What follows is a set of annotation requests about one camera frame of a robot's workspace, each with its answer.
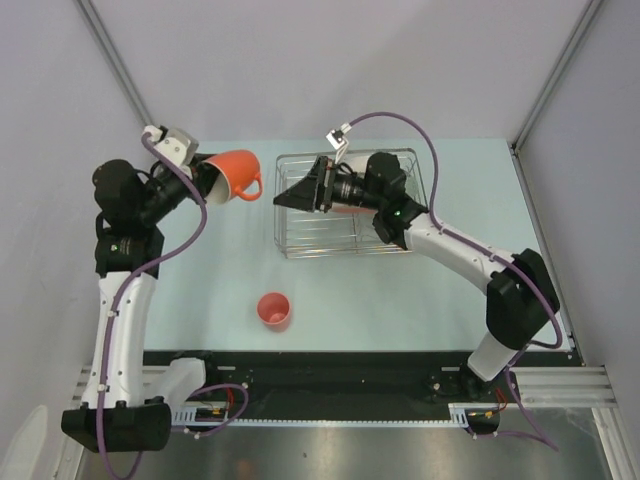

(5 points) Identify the cream cup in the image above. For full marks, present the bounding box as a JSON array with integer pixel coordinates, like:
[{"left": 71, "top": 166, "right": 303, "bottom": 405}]
[{"left": 203, "top": 149, "right": 264, "bottom": 205}]

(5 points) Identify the white fluted plate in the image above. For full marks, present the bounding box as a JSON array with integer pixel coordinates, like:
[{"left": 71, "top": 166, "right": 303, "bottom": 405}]
[{"left": 341, "top": 155, "right": 369, "bottom": 177}]

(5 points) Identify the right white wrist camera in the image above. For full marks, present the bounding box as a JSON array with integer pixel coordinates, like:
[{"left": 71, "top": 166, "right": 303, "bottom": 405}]
[{"left": 326, "top": 123, "right": 352, "bottom": 163}]

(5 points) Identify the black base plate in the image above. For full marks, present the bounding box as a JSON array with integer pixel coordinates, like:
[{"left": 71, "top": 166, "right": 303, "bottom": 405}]
[{"left": 142, "top": 348, "right": 584, "bottom": 407}]

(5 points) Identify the metal wire dish rack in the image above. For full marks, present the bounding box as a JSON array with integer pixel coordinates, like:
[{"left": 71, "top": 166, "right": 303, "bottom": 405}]
[{"left": 274, "top": 148, "right": 427, "bottom": 259}]

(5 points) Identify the pink and cream plate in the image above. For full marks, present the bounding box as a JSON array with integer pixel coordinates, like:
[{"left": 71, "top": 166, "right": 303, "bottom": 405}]
[{"left": 331, "top": 205, "right": 376, "bottom": 215}]

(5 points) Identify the aluminium front rail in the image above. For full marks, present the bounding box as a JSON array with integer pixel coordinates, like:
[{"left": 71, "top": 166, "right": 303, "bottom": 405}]
[{"left": 83, "top": 358, "right": 614, "bottom": 410}]

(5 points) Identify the aluminium frame post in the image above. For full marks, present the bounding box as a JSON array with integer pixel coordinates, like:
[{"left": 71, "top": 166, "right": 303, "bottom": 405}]
[
  {"left": 74, "top": 0, "right": 154, "bottom": 126},
  {"left": 510, "top": 0, "right": 607, "bottom": 155}
]

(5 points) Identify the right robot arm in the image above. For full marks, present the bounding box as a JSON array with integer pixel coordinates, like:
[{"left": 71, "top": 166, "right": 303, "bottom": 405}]
[{"left": 273, "top": 152, "right": 560, "bottom": 401}]

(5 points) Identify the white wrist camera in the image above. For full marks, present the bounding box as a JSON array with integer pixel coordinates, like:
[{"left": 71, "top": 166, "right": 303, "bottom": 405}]
[
  {"left": 326, "top": 123, "right": 352, "bottom": 163},
  {"left": 142, "top": 125, "right": 199, "bottom": 168}
]

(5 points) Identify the white slotted cable duct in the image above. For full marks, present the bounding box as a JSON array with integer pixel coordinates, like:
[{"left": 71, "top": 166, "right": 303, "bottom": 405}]
[{"left": 169, "top": 403, "right": 501, "bottom": 429}]

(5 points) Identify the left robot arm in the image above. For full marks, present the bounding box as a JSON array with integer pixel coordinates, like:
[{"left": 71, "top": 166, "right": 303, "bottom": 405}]
[{"left": 61, "top": 154, "right": 221, "bottom": 452}]

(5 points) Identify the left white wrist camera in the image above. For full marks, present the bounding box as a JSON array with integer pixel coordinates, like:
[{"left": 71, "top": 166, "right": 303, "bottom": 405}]
[{"left": 142, "top": 125, "right": 199, "bottom": 168}]

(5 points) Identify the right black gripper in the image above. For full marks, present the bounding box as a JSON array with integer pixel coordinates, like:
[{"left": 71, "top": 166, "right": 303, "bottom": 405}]
[{"left": 274, "top": 156, "right": 383, "bottom": 214}]

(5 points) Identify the pink cup orange handle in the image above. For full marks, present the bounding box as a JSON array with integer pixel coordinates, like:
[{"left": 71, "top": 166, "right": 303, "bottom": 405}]
[{"left": 256, "top": 292, "right": 291, "bottom": 333}]

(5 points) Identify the right aluminium frame post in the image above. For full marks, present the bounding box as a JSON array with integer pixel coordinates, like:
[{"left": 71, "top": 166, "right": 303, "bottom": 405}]
[{"left": 510, "top": 0, "right": 607, "bottom": 155}]

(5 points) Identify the left aluminium frame post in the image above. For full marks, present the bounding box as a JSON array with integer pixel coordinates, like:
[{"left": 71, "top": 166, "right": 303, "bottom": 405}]
[{"left": 74, "top": 0, "right": 154, "bottom": 126}]

